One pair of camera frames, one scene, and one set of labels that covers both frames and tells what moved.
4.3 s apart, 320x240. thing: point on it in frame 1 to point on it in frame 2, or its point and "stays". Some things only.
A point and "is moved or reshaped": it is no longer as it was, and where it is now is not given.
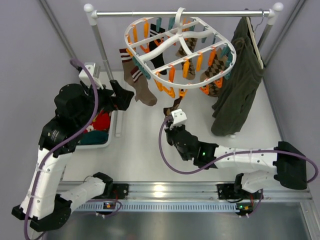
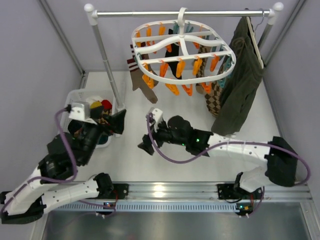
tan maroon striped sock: (127, 60) to (136, 75)
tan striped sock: (144, 93) to (150, 80)
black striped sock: (159, 60) to (173, 66)
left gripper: (107, 95) to (110, 122)
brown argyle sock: (168, 110) to (102, 121)
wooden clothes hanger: (255, 42) stays
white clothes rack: (275, 10) stays
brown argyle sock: (218, 65) to (213, 99)
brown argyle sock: (181, 51) to (202, 49)
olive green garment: (236, 96) stays
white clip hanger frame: (181, 51) is moved or reshaped
